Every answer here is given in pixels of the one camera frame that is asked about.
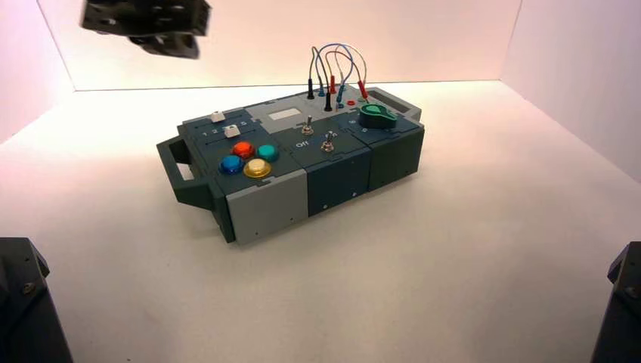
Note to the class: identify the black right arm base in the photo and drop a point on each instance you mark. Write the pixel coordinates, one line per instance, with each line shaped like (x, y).
(623, 310)

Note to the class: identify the grey and teal control box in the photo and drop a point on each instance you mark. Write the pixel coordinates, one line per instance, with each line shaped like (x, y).
(268, 205)

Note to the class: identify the teal round push button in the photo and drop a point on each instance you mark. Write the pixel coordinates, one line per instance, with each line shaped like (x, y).
(268, 153)

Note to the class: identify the white slider knob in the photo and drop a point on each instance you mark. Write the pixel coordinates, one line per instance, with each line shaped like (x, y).
(217, 117)
(230, 132)

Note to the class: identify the white display window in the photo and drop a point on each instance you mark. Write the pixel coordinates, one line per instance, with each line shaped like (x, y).
(284, 114)

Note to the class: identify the yellow round push button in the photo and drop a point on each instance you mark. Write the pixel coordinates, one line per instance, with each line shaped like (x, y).
(257, 168)

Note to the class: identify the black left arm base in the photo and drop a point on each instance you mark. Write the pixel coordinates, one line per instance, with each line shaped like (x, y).
(25, 310)

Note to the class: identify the metal toggle switch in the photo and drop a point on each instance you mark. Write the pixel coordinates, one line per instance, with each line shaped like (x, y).
(307, 129)
(328, 144)

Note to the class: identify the red round push button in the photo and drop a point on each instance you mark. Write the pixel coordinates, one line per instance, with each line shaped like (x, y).
(244, 150)

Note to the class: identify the green rotary knob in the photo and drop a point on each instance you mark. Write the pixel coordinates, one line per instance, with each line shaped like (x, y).
(377, 117)

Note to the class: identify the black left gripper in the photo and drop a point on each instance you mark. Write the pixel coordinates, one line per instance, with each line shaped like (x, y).
(145, 17)

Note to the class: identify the blue round push button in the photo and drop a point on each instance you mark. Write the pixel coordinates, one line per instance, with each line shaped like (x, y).
(232, 164)

